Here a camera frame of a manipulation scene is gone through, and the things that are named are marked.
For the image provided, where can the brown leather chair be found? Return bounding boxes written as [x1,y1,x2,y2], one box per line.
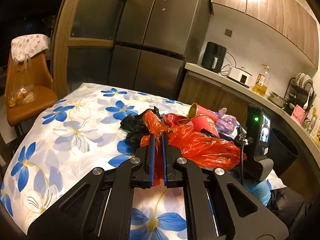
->
[4,51,58,137]

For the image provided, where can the dark steel refrigerator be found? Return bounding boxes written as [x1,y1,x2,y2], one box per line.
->
[108,0,212,99]

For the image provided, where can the red paper cup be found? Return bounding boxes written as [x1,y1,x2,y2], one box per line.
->
[187,103,217,123]
[190,114,220,138]

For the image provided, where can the purple plastic bag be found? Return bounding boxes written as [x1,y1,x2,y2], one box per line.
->
[216,107,238,134]

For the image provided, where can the black air fryer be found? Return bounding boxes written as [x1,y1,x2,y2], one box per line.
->
[201,42,227,73]

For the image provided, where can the dotted white cloth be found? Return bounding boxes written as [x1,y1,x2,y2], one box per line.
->
[11,34,50,62]

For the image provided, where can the clear plastic bag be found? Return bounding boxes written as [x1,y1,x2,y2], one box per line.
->
[5,54,36,108]

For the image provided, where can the steel bowl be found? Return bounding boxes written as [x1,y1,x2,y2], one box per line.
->
[268,92,286,108]

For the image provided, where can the black dish rack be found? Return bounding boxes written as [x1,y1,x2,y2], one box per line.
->
[284,73,317,115]

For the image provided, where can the blue gloved hand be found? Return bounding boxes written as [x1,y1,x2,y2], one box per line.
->
[243,179,271,206]

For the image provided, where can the wooden lower cabinets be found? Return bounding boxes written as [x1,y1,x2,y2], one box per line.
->
[178,70,319,179]

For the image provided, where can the black plastic bag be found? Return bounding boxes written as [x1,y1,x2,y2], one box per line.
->
[120,106,163,152]

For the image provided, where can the red plastic bag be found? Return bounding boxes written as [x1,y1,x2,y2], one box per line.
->
[142,109,240,186]

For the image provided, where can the black trash bin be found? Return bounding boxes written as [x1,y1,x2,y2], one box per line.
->
[267,128,299,177]

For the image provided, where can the cooking oil bottle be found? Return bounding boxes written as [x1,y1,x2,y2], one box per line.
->
[253,64,270,96]

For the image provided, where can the white rice cooker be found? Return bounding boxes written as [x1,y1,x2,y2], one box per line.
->
[227,67,252,88]

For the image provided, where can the floral blue white tablecloth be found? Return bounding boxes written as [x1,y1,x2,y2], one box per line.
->
[0,82,286,240]

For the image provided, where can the wall power socket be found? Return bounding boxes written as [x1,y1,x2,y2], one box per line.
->
[225,29,233,37]

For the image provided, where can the wooden glass door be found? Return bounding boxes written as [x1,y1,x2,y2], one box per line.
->
[51,0,126,99]

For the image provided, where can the wooden upper cabinet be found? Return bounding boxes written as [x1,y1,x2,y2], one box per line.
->
[212,0,319,68]

